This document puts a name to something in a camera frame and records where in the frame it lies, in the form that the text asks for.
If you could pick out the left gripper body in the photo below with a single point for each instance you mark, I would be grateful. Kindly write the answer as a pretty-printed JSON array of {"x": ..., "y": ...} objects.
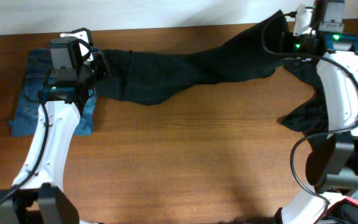
[{"x": 103, "y": 65}]

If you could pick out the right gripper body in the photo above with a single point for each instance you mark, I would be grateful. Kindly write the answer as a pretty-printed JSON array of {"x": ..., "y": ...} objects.
[{"x": 292, "y": 44}]

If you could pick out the black trousers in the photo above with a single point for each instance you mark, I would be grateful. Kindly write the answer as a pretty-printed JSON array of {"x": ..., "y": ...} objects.
[{"x": 148, "y": 78}]

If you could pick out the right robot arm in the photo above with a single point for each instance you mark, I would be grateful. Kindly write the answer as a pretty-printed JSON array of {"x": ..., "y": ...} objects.
[{"x": 332, "y": 169}]

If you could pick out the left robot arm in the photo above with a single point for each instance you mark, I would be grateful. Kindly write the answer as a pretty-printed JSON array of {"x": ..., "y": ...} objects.
[{"x": 36, "y": 194}]

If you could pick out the folded blue denim jeans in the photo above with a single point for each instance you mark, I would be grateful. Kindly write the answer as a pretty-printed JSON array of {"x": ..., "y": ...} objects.
[{"x": 26, "y": 114}]

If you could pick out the black clothes pile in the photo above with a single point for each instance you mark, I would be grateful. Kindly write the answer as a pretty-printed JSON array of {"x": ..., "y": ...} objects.
[{"x": 312, "y": 117}]

